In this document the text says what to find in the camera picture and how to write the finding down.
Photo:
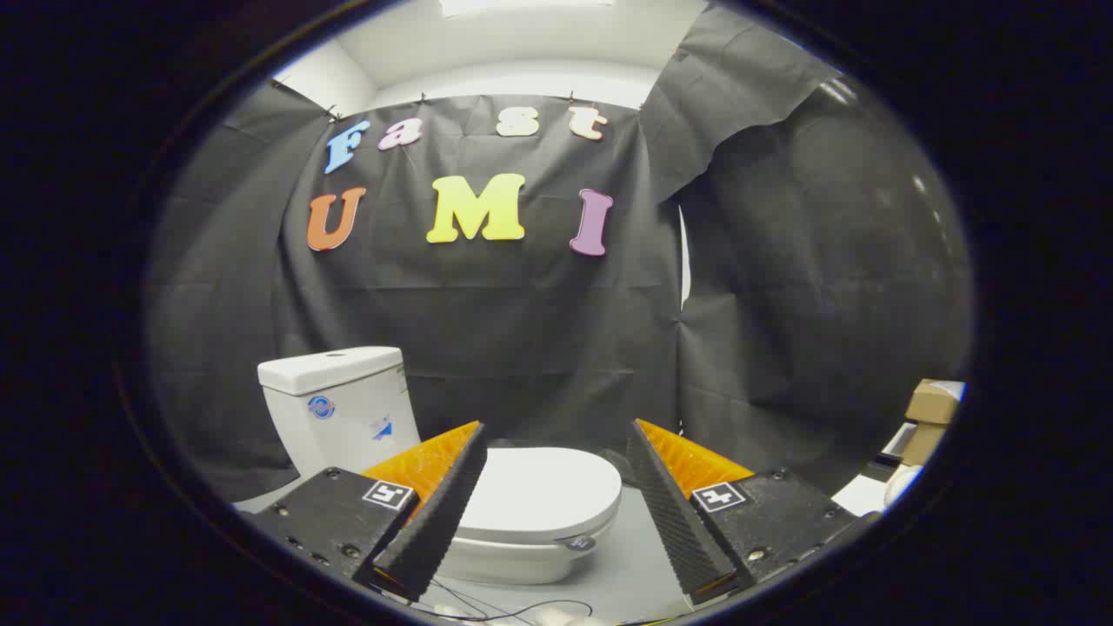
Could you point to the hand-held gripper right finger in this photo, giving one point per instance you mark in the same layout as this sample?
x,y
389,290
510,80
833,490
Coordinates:
x,y
674,513

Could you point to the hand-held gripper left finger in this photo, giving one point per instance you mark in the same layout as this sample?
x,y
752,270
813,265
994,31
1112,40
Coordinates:
x,y
439,513

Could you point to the white toilet lid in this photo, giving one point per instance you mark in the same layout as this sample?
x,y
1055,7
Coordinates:
x,y
539,491

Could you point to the white toilet bowl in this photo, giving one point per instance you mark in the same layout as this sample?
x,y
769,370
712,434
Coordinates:
x,y
513,563

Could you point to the white rounded object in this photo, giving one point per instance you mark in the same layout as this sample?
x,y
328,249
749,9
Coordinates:
x,y
561,617

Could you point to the white paper sheet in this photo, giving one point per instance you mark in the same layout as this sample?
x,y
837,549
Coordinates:
x,y
859,496

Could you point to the black backdrop cloth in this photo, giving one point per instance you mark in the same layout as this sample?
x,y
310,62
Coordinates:
x,y
522,330

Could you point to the brown cardboard box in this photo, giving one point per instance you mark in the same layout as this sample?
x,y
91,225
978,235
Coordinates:
x,y
922,443
930,402

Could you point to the ceiling light panel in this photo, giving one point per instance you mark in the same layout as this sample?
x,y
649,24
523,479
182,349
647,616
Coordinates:
x,y
522,7

